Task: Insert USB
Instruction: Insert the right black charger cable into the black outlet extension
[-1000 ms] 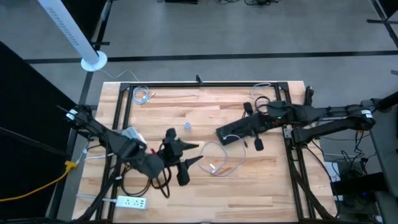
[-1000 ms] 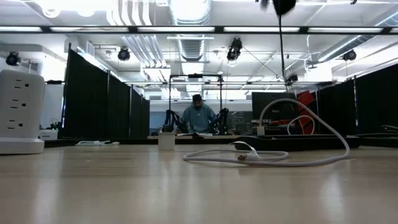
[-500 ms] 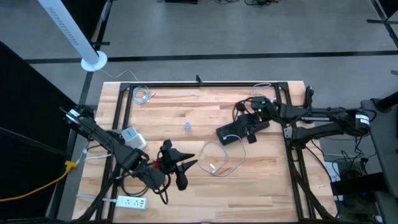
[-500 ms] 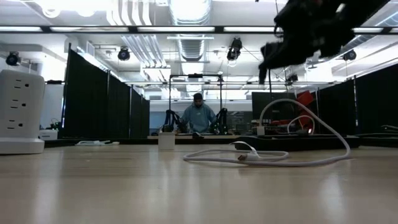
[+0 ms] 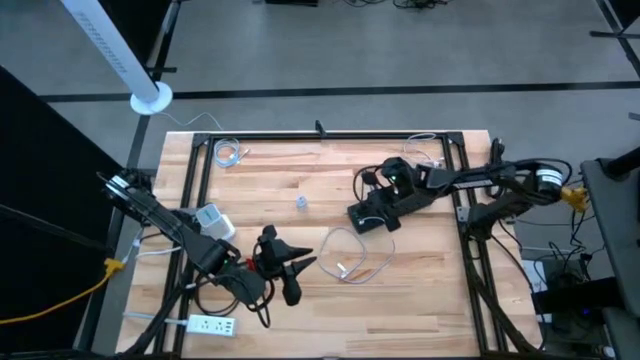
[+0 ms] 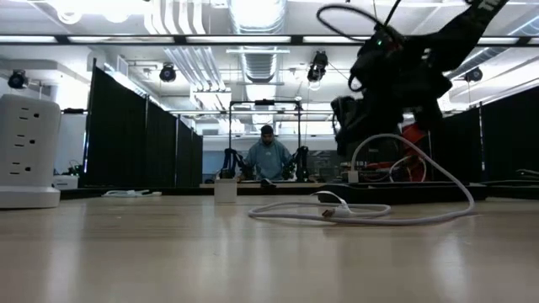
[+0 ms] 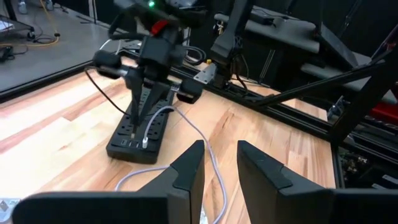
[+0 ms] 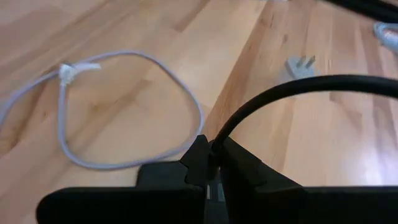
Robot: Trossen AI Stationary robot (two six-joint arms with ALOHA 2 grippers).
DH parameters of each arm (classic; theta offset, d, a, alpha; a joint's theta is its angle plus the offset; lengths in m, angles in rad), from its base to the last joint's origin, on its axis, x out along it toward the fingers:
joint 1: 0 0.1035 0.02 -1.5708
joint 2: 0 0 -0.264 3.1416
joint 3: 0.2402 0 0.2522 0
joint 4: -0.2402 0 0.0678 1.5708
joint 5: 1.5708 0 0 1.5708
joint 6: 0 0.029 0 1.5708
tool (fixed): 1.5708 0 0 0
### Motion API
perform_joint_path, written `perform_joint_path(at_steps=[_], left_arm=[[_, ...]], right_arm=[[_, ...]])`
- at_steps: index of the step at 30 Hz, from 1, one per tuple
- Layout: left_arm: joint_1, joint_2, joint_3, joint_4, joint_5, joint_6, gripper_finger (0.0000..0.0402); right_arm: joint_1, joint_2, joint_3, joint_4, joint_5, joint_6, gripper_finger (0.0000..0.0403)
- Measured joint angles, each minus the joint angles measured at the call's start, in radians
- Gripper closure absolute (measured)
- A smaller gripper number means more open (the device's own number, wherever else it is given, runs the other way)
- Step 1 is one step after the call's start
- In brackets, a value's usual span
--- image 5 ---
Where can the black curtain partition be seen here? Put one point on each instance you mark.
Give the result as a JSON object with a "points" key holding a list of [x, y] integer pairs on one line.
{"points": [[45, 225], [130, 25]]}

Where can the white paper sheet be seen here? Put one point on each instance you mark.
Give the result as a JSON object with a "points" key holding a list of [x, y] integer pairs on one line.
{"points": [[535, 277]]}

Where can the small black frame mount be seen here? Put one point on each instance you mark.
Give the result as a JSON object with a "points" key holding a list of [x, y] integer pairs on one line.
{"points": [[320, 129]]}

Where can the grey metal bracket plate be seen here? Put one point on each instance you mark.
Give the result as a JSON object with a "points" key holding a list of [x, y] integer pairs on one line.
{"points": [[462, 215]]}

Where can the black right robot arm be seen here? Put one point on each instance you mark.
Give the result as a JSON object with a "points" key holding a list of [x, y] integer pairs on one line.
{"points": [[480, 180]]}

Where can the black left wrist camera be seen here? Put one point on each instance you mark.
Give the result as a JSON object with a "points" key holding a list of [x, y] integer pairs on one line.
{"points": [[292, 292]]}

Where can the white tower power strip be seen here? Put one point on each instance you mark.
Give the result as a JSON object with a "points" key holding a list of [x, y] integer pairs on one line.
{"points": [[215, 222]]}

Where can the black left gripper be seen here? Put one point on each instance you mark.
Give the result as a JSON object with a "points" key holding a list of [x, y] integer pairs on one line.
{"points": [[270, 255]]}

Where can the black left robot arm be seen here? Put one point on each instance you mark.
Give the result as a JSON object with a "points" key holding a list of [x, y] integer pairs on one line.
{"points": [[165, 220]]}

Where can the yellow plug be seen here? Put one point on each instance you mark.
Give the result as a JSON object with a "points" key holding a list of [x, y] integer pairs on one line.
{"points": [[575, 197]]}

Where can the small clear plug cap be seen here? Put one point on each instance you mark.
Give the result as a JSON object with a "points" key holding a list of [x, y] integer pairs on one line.
{"points": [[300, 202]]}

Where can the black floor equipment box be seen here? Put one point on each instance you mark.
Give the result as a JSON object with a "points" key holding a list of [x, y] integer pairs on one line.
{"points": [[575, 300]]}

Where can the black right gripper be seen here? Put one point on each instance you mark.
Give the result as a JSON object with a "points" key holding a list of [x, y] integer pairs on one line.
{"points": [[395, 205]]}

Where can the black stand leg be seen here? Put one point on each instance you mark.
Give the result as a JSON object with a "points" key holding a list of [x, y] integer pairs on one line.
{"points": [[615, 34]]}

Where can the long black power strip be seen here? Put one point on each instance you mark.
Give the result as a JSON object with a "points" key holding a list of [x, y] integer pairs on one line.
{"points": [[357, 217]]}

